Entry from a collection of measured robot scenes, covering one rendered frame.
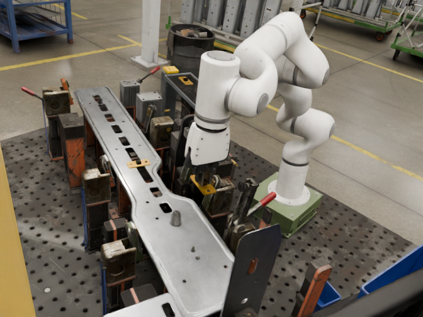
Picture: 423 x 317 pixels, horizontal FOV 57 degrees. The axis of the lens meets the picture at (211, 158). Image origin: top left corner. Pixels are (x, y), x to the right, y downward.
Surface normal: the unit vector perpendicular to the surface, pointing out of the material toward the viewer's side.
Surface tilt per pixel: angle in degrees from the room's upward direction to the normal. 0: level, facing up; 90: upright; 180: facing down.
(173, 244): 0
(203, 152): 91
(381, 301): 0
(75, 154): 90
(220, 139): 91
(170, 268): 0
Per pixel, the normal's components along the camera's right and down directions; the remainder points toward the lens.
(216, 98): -0.45, 0.47
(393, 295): 0.13, -0.82
